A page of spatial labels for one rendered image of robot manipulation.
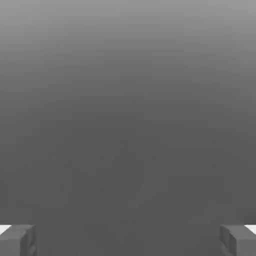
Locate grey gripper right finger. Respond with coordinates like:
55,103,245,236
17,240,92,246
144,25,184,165
218,223,256,256

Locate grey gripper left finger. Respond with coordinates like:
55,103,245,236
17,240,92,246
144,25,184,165
0,223,38,256

